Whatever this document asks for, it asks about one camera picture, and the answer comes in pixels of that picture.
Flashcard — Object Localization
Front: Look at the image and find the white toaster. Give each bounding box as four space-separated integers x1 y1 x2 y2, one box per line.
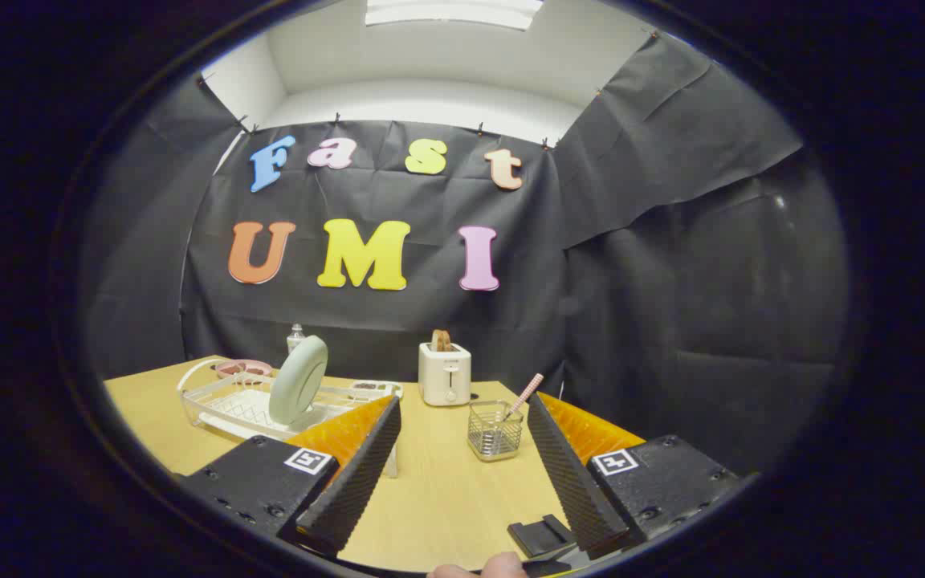
418 341 473 407

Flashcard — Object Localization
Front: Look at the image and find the white wire dish rack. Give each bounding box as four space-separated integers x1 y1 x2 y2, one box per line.
177 357 404 479

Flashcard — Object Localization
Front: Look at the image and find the pale green plate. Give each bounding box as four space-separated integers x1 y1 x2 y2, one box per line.
268 335 329 426

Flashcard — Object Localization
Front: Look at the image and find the ceiling light panel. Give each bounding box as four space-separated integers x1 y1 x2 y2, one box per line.
365 0 544 31

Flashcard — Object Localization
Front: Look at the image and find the pink checkered handle spoon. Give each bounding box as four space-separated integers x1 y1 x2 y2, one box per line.
485 372 545 454

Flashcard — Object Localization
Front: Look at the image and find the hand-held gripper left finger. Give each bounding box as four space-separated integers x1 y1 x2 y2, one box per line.
177 395 403 559

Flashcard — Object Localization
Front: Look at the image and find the metal wire basket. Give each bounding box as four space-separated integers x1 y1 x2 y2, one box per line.
467 400 525 462

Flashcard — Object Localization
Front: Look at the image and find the pink bowl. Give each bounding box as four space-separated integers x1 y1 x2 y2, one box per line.
214 359 275 379

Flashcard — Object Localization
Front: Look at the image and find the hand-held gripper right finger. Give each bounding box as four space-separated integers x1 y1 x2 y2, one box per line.
527 391 741 561

